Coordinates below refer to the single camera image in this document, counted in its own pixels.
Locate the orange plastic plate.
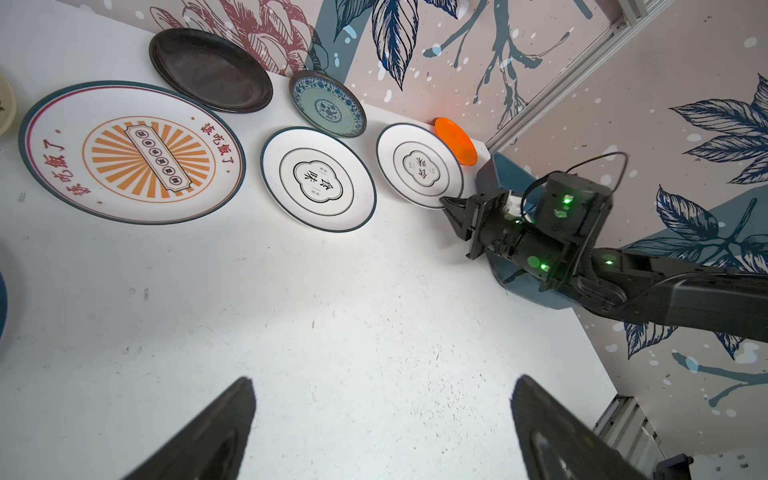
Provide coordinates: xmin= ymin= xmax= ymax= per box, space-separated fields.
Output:
xmin=434 ymin=117 xmax=478 ymax=166

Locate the black round plate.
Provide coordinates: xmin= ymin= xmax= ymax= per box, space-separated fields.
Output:
xmin=148 ymin=28 xmax=274 ymax=113

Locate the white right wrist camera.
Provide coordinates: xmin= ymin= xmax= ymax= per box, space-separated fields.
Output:
xmin=502 ymin=192 xmax=523 ymax=221

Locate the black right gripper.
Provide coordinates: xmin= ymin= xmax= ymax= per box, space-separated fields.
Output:
xmin=440 ymin=189 xmax=540 ymax=276

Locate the cream yellow plate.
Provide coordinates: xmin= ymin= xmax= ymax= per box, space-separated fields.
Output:
xmin=0 ymin=75 xmax=18 ymax=135

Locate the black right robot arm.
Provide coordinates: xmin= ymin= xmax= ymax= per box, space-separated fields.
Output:
xmin=440 ymin=171 xmax=767 ymax=342

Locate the white plate cloud emblem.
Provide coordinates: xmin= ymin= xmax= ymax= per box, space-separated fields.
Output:
xmin=376 ymin=123 xmax=465 ymax=210
xmin=260 ymin=127 xmax=378 ymax=233

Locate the teal rim plate left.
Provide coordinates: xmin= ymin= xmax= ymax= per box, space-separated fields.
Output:
xmin=0 ymin=275 xmax=9 ymax=336

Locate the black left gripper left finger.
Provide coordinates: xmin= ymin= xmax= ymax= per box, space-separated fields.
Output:
xmin=127 ymin=377 xmax=257 ymax=479

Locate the teal plastic bin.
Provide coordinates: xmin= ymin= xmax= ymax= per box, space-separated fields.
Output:
xmin=475 ymin=153 xmax=576 ymax=310

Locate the small green patterned plate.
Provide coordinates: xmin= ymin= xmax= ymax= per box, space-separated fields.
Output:
xmin=289 ymin=70 xmax=367 ymax=138

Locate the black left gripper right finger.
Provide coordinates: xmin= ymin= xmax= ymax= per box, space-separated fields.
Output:
xmin=510 ymin=375 xmax=644 ymax=479

